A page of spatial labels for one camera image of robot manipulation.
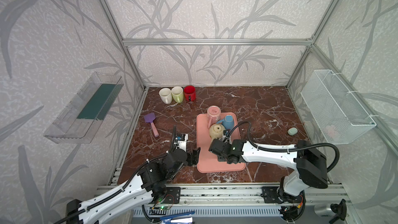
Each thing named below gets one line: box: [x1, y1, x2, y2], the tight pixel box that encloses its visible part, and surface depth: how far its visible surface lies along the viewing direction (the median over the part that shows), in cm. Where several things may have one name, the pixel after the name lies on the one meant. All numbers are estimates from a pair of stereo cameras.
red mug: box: [183, 85, 197, 102], surface depth 111 cm
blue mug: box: [216, 114, 235, 131], surface depth 93 cm
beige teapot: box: [208, 123, 226, 145], surface depth 89 cm
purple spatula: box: [144, 112, 160, 137], surface depth 103 cm
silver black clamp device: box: [314, 198, 347, 224], surface depth 61 cm
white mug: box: [158, 87, 173, 105], surface depth 107 cm
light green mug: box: [171, 86, 184, 104], surface depth 107 cm
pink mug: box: [206, 105, 222, 130], surface depth 94 cm
